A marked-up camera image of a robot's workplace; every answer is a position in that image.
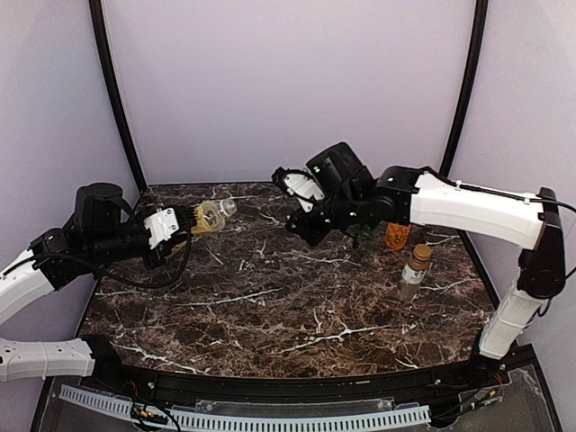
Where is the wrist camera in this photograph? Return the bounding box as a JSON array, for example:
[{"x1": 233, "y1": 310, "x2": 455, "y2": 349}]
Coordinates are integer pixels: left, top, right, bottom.
[
  {"x1": 143, "y1": 208, "x2": 180, "y2": 249},
  {"x1": 272, "y1": 167, "x2": 325, "y2": 212}
]

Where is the left black frame post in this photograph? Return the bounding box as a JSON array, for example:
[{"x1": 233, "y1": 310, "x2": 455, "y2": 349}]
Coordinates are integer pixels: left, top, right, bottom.
[{"x1": 88, "y1": 0, "x2": 148, "y2": 194}]

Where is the black front rail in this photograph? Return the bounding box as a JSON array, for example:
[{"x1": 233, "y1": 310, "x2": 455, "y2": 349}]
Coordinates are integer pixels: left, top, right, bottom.
[{"x1": 83, "y1": 362, "x2": 510, "y2": 406}]

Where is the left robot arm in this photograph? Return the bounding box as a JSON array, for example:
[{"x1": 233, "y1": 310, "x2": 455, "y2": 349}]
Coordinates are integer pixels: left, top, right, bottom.
[{"x1": 1, "y1": 183, "x2": 196, "y2": 383}]

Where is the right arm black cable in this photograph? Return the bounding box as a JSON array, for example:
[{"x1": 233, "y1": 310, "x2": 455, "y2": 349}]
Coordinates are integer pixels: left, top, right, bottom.
[{"x1": 530, "y1": 197, "x2": 576, "y2": 278}]

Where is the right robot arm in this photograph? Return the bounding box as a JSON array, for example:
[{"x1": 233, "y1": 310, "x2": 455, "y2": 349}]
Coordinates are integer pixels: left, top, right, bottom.
[{"x1": 272, "y1": 142, "x2": 570, "y2": 360}]

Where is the brown coffee bottle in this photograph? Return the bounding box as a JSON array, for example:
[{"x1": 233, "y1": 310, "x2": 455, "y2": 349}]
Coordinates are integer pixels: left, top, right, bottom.
[{"x1": 399, "y1": 244, "x2": 433, "y2": 302}]

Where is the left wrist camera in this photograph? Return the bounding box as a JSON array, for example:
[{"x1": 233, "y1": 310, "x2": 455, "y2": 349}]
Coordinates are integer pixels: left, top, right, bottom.
[{"x1": 143, "y1": 208, "x2": 180, "y2": 249}]

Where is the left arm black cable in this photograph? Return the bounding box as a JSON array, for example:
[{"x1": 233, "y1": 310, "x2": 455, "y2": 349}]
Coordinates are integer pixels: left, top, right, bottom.
[{"x1": 0, "y1": 224, "x2": 194, "y2": 290}]

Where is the black frame post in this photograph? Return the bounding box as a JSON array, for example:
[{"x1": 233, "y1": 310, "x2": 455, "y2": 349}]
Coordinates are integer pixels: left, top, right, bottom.
[
  {"x1": 440, "y1": 0, "x2": 489, "y2": 176},
  {"x1": 88, "y1": 0, "x2": 148, "y2": 194}
]

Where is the orange juice bottle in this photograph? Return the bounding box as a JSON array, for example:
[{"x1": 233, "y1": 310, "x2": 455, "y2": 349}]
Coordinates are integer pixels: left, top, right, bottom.
[{"x1": 384, "y1": 222, "x2": 410, "y2": 251}]

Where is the yellow tea bottle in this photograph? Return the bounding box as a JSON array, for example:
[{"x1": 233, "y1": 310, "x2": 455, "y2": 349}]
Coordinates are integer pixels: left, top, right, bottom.
[{"x1": 191, "y1": 198, "x2": 238, "y2": 237}]

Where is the white slotted cable duct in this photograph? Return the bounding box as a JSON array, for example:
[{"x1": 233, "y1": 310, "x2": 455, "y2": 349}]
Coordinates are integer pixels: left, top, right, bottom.
[{"x1": 58, "y1": 384, "x2": 431, "y2": 431}]

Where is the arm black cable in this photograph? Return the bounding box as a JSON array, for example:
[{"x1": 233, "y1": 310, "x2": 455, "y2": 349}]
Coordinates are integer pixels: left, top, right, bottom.
[
  {"x1": 530, "y1": 197, "x2": 576, "y2": 278},
  {"x1": 0, "y1": 224, "x2": 194, "y2": 290}
]

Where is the right black frame post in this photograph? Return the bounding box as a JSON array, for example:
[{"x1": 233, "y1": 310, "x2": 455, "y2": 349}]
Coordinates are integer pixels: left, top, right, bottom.
[{"x1": 440, "y1": 0, "x2": 489, "y2": 176}]

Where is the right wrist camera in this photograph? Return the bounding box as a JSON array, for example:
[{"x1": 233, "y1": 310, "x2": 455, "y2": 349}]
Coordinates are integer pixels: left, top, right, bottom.
[{"x1": 272, "y1": 167, "x2": 325, "y2": 212}]

